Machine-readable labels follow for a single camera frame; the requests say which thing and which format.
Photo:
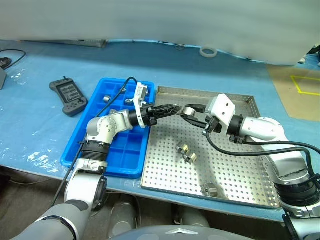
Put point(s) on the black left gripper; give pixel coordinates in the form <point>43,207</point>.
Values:
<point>148,116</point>

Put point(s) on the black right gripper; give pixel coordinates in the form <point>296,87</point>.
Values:
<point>212,125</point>

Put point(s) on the metal roller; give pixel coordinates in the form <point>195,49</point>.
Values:
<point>210,190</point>
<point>182,148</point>
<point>107,98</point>
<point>128,101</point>
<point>190,111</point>
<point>122,90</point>
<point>113,111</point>

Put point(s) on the metal part pair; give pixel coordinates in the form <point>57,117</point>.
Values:
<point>190,157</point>

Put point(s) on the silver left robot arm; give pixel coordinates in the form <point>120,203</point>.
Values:
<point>105,126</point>

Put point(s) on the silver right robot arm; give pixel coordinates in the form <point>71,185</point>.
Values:
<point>262,128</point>

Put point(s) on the perforated steel tray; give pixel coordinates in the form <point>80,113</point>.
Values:
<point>212,162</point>

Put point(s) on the blue plastic compartment tray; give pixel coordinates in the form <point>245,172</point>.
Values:
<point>130,150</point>

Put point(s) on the white tape roll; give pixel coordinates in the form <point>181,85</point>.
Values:
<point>203,53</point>

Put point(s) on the brown cardboard sheet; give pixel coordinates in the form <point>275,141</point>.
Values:
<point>282,95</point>

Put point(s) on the dark grey handheld controller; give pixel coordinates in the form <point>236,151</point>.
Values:
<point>68,96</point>

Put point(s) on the dark rounded grey shape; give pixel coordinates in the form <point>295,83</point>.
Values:
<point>195,217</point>
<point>122,217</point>

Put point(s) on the yellow tape square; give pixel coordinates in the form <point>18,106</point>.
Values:
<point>296,83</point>

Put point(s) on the small black device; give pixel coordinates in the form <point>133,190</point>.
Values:
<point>4,62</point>

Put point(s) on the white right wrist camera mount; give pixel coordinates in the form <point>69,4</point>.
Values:
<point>223,108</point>

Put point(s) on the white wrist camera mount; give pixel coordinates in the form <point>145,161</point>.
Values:
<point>143,91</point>
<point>223,108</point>

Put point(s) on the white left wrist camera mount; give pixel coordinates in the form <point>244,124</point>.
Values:
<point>143,91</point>

